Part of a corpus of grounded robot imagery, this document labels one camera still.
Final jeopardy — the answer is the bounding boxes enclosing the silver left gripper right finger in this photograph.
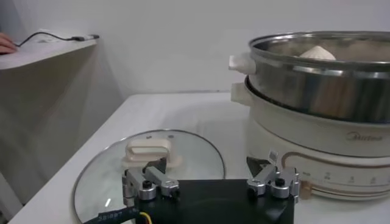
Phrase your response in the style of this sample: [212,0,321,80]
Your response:
[246,156,301,200]

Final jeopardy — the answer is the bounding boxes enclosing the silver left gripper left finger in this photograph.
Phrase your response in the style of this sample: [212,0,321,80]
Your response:
[121,156,180,208]

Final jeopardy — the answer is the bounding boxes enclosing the glass lid with cream handle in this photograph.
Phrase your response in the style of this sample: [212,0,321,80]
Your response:
[72,129,226,224]

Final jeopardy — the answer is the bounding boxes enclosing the white steamed baozi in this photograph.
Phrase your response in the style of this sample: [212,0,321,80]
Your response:
[298,45,337,61]

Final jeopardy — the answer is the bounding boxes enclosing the stainless steel steamer basket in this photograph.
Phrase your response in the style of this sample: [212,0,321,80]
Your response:
[228,30,390,124]

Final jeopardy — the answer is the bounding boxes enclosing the person's bare hand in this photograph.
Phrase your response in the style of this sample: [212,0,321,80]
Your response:
[0,32,18,55]

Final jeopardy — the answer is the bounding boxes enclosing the cream electric cooker pot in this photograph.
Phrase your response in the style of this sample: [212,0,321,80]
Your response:
[230,75,390,201]

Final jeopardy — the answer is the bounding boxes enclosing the white side table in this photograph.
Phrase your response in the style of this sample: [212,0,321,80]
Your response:
[0,29,124,220]

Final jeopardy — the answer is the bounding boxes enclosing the grey usb adapter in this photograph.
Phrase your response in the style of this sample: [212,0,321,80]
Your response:
[71,33,101,42]

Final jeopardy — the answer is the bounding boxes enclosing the yellow wire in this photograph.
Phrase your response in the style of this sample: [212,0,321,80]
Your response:
[139,211,153,224]

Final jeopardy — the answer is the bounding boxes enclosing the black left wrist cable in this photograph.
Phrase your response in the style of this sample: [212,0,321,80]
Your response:
[82,206,141,224]

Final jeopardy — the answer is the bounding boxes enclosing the thin black cable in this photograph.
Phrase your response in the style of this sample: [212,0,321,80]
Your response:
[13,30,77,48]

